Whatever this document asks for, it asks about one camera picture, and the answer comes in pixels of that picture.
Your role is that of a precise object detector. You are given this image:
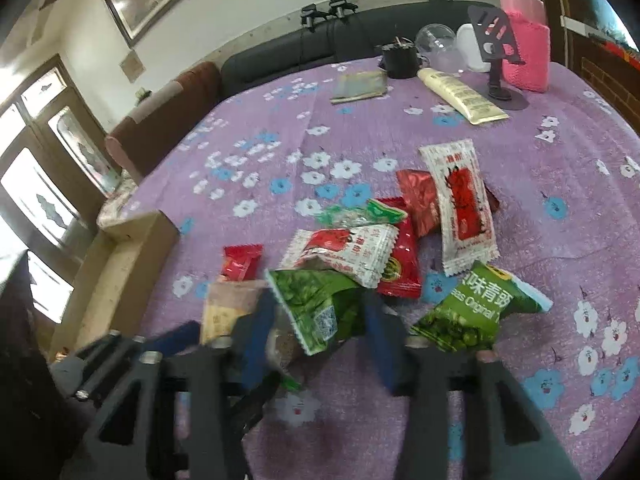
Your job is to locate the small wall plaque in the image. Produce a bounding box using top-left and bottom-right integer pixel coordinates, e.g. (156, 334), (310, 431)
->
(119, 49), (147, 84)

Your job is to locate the brown sofa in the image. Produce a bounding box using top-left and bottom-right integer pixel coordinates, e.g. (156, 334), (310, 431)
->
(104, 61), (222, 182)

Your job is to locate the red candy packet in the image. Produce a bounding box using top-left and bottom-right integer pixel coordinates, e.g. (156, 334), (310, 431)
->
(222, 243), (265, 284)
(374, 197), (424, 299)

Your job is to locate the clear green-edged snack packet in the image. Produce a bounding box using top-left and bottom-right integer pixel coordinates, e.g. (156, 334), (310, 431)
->
(264, 327), (307, 392)
(314, 198), (409, 229)

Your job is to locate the greenish notebook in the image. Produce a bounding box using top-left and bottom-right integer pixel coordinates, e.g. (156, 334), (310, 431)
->
(330, 70), (390, 106)

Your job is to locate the jar in pink sleeve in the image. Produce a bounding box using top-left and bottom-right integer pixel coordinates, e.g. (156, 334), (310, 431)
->
(498, 0), (552, 94)

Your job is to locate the beige rolled packet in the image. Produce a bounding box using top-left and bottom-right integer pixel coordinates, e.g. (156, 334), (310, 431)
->
(416, 67), (510, 125)

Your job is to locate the white and red snack packet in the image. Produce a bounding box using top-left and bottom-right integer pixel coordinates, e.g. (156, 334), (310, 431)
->
(279, 226), (399, 289)
(418, 138), (501, 277)

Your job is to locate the green pea snack packet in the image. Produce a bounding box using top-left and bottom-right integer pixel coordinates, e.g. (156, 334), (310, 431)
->
(410, 260), (554, 353)
(264, 268), (372, 357)

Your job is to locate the wooden glass door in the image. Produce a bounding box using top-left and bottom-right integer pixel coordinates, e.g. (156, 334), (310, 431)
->
(0, 54), (122, 321)

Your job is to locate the black phone stand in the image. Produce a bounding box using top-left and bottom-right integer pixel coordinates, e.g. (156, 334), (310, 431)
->
(467, 3), (530, 112)

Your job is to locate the cardboard box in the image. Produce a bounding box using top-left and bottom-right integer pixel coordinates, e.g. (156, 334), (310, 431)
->
(60, 209), (181, 353)

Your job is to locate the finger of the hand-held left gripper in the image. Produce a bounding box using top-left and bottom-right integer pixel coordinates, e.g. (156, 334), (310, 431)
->
(47, 321), (201, 402)

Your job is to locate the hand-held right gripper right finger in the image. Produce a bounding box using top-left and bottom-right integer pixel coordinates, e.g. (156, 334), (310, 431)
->
(362, 290), (583, 480)

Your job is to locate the black leather sofa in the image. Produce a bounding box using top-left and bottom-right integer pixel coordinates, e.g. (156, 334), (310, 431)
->
(220, 0), (501, 102)

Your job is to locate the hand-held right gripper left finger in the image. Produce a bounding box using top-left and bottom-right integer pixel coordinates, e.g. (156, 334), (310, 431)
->
(60, 292), (281, 480)

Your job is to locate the black device on sofa back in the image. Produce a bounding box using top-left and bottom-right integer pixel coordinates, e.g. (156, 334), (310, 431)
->
(299, 3), (331, 30)
(328, 0), (360, 22)

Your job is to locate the white cup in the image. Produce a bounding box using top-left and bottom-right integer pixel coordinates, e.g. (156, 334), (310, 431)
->
(455, 23), (494, 74)

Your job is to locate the dark red foil snack packet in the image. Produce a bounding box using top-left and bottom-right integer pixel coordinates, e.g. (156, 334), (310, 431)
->
(396, 169), (442, 239)

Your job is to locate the purple floral tablecloth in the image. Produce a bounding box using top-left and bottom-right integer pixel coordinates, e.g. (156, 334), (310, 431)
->
(47, 56), (640, 480)

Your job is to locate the patterned blanket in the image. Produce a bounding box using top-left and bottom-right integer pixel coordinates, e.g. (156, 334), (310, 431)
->
(96, 169), (140, 230)

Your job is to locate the beige biscuit packet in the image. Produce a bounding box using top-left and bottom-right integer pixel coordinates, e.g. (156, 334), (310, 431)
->
(199, 280), (272, 347)

